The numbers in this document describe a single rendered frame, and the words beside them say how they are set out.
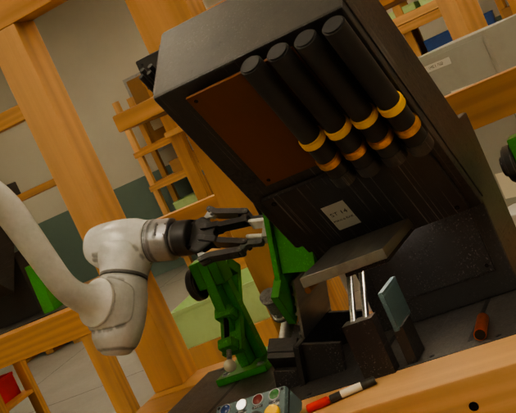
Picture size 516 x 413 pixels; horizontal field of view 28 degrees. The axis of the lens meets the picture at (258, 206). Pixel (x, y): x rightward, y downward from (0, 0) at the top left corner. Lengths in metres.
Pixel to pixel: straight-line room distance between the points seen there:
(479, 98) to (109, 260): 0.86
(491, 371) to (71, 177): 1.26
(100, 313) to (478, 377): 0.79
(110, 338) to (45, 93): 0.71
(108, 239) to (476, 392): 0.87
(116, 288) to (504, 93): 0.91
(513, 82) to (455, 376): 0.78
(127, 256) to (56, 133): 0.51
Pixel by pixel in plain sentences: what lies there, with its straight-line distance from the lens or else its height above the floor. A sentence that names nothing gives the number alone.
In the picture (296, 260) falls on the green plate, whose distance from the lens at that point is 1.94.
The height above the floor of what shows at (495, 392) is 0.86.
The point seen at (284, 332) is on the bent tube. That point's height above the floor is 1.00.
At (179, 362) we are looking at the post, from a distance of 2.59.
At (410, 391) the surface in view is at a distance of 1.71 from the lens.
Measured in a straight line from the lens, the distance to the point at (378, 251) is 1.69.
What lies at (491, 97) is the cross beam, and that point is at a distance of 2.25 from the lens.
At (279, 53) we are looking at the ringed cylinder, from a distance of 1.54.
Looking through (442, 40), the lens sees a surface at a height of 1.30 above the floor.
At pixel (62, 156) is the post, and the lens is 2.54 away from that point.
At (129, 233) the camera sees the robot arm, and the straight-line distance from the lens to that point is 2.14.
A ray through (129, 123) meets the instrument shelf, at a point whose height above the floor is 1.51.
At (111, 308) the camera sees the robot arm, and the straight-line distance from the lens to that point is 2.07.
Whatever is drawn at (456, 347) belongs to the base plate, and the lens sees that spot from 1.83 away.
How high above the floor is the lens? 1.42
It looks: 5 degrees down
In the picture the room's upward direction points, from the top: 25 degrees counter-clockwise
